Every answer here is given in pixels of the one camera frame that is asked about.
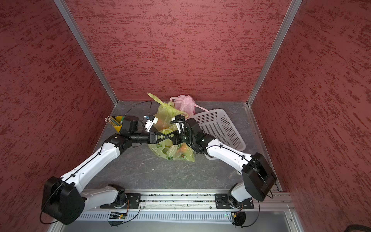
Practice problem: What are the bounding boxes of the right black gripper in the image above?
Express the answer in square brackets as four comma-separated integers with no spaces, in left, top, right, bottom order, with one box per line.
[167,129,197,145]

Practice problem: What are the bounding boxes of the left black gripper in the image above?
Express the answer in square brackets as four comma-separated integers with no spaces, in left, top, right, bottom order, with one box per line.
[130,130,168,145]

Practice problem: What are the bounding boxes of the green plastic bag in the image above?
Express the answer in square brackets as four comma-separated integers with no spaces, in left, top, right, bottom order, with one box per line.
[147,93,188,131]
[148,139,195,162]

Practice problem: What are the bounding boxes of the pink plastic bag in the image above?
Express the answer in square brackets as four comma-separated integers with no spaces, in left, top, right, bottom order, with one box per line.
[170,95,209,118]

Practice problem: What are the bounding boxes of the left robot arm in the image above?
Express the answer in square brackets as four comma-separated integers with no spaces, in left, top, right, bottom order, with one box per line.
[41,115,173,225]

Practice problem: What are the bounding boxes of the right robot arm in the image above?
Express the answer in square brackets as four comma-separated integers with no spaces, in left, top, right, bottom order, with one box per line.
[171,118,277,208]

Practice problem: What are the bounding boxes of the yellow pencil cup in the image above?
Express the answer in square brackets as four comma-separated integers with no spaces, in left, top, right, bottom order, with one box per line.
[105,116,122,132]

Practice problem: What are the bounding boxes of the white plastic basket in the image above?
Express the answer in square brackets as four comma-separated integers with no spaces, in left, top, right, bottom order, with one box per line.
[186,109,246,152]

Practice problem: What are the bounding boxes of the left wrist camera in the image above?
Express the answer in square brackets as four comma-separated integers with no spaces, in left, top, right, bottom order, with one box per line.
[144,115,158,132]

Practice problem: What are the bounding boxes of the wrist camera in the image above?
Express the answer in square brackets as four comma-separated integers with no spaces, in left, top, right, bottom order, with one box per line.
[171,115,185,133]
[144,115,158,132]

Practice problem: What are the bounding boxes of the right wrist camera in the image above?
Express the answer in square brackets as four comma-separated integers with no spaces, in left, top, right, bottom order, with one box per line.
[171,115,185,133]

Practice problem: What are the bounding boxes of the aluminium front rail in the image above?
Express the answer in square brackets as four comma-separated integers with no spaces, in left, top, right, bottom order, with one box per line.
[59,189,295,212]

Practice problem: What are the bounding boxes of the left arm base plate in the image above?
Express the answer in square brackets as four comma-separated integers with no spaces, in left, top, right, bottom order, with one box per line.
[100,193,141,209]

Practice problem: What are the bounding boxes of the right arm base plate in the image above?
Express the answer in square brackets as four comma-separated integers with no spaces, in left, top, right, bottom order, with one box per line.
[214,193,255,209]

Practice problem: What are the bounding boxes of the left aluminium corner post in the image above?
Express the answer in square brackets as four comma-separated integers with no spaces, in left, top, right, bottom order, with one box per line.
[54,0,118,106]

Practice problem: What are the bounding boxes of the aluminium corner post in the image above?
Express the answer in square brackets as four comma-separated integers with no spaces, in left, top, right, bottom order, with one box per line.
[247,0,302,108]
[54,0,118,106]

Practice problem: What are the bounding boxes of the right aluminium corner post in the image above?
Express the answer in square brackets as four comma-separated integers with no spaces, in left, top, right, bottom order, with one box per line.
[247,0,302,108]

